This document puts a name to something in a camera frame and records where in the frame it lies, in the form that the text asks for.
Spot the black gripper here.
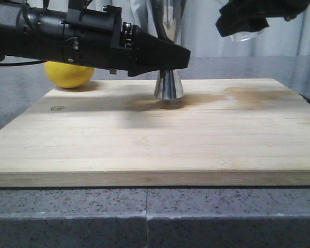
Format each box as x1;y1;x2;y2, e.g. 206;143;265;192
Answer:
59;1;191;77
215;0;310;37

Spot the clear glass beaker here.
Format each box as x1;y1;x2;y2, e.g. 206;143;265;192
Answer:
229;30;263;42

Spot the steel double jigger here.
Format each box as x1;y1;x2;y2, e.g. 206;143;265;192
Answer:
147;1;186;100

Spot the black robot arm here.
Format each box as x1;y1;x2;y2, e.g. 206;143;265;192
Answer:
0;1;191;76

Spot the grey curtain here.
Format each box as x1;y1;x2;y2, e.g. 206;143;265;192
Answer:
0;0;310;63

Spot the yellow lemon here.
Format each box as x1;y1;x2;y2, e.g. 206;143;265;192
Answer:
44;61;95;89

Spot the wooden cutting board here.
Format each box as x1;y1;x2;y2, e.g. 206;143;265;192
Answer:
0;79;310;187

